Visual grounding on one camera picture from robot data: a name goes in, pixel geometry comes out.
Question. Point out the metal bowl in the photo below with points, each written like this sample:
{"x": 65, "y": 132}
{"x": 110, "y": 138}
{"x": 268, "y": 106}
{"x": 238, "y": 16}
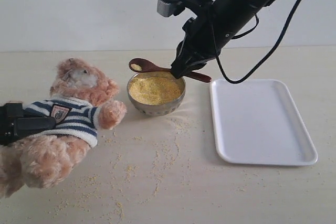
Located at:
{"x": 158, "y": 110}

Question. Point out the brown teddy bear striped sweater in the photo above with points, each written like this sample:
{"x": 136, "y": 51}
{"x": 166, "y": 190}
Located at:
{"x": 81, "y": 102}

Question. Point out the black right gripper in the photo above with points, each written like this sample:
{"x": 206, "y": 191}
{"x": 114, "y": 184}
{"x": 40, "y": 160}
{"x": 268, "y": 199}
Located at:
{"x": 202, "y": 42}

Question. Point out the dark red wooden spoon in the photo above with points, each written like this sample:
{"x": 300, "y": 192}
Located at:
{"x": 141, "y": 65}

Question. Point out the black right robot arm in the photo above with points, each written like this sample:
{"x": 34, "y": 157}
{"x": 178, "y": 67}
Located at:
{"x": 234, "y": 14}

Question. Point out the white plastic tray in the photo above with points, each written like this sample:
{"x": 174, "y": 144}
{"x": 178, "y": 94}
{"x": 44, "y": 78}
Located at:
{"x": 257, "y": 123}

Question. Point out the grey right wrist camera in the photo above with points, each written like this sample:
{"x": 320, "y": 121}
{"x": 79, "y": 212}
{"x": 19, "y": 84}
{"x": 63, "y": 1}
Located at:
{"x": 167, "y": 8}

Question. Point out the yellow millet grains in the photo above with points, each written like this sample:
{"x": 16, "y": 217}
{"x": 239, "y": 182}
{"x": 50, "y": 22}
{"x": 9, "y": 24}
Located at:
{"x": 154, "y": 90}

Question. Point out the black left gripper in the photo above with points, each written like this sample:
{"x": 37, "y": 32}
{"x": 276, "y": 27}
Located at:
{"x": 14, "y": 126}

